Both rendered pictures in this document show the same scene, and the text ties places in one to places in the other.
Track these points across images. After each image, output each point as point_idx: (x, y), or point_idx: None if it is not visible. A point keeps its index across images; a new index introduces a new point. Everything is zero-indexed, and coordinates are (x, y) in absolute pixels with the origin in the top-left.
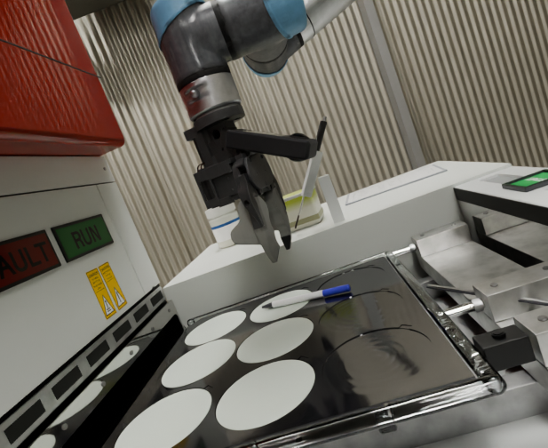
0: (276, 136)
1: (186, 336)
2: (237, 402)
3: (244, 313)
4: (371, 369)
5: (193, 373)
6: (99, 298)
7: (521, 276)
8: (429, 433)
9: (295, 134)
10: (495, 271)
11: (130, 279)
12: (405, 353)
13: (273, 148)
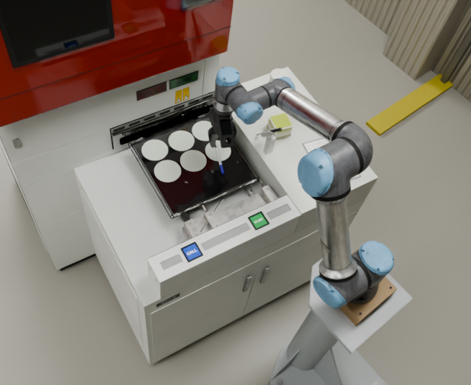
0: (220, 134)
1: (198, 121)
2: (162, 166)
3: None
4: (175, 193)
5: (175, 143)
6: (175, 98)
7: (213, 220)
8: None
9: (225, 140)
10: (237, 216)
11: (197, 91)
12: (182, 198)
13: (219, 134)
